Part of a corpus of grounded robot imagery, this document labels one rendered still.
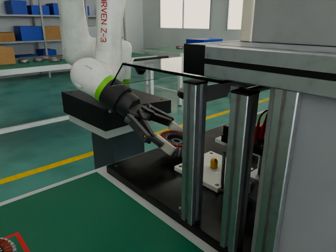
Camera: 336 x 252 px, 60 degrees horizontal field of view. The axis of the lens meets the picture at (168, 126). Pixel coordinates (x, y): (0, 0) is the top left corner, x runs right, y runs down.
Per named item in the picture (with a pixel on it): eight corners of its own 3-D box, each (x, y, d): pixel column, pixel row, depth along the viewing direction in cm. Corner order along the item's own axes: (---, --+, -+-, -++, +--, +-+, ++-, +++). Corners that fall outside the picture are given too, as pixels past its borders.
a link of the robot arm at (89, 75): (56, 79, 89) (73, 48, 86) (79, 80, 101) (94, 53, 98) (91, 106, 87) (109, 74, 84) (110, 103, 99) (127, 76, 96)
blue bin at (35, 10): (24, 15, 612) (23, 5, 606) (42, 15, 636) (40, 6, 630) (32, 14, 584) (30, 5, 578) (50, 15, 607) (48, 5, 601)
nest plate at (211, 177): (174, 170, 79) (174, 166, 78) (210, 154, 88) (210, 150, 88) (217, 193, 68) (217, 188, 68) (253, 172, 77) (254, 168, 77)
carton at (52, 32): (38, 39, 642) (36, 26, 633) (54, 38, 664) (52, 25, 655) (44, 40, 614) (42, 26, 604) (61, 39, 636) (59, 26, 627)
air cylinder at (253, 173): (242, 195, 67) (245, 174, 65) (260, 183, 72) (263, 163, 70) (262, 204, 64) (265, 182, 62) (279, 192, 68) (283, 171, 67)
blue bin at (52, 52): (37, 62, 653) (35, 49, 643) (50, 61, 672) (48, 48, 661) (45, 64, 625) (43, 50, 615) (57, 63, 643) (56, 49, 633)
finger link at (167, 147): (157, 132, 82) (155, 133, 82) (176, 147, 81) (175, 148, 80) (152, 140, 84) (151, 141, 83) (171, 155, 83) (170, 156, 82)
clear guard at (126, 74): (110, 86, 68) (108, 60, 66) (183, 74, 83) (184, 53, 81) (220, 118, 45) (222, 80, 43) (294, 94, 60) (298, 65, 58)
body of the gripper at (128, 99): (125, 107, 95) (147, 123, 94) (111, 114, 88) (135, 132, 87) (135, 88, 92) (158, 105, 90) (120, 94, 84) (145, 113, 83)
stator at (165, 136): (150, 149, 85) (152, 138, 83) (166, 136, 94) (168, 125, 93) (186, 162, 81) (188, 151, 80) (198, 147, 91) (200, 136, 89)
